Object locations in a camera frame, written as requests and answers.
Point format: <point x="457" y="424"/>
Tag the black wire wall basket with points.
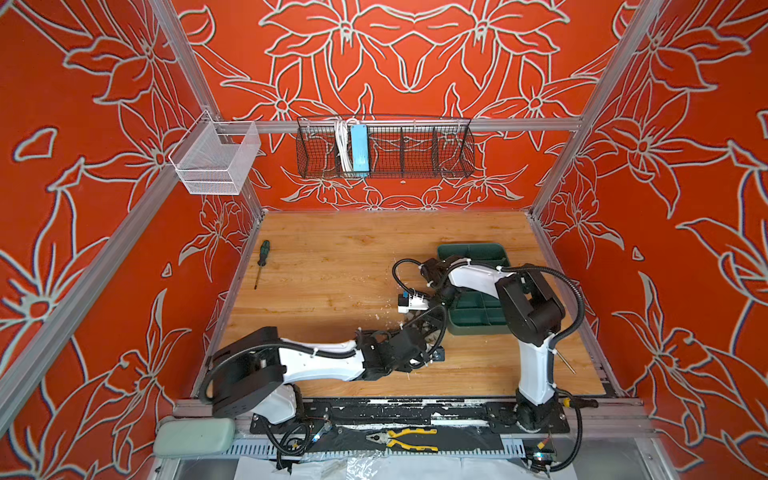
<point x="400" y="147"/>

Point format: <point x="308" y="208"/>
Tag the green handle screwdriver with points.
<point x="264" y="252"/>

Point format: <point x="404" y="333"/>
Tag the white slotted cable duct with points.
<point x="263" y="449"/>

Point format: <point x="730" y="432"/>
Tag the light blue box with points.
<point x="360" y="149"/>

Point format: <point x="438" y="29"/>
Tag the pale green foam pad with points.
<point x="194" y="437"/>

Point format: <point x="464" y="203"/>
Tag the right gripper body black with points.
<point x="445" y="298"/>

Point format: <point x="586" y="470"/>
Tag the green plastic divided tray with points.
<point x="474" y="313"/>

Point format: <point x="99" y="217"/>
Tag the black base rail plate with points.
<point x="497" y="414"/>

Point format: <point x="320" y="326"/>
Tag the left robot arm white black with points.
<point x="258" y="373"/>

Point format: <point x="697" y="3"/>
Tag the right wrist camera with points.
<point x="407" y="302"/>

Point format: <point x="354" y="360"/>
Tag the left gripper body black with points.
<point x="402" y="366"/>

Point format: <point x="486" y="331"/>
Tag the white wire mesh basket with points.
<point x="210" y="160"/>

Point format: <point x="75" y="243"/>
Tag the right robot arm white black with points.
<point x="533" y="314"/>

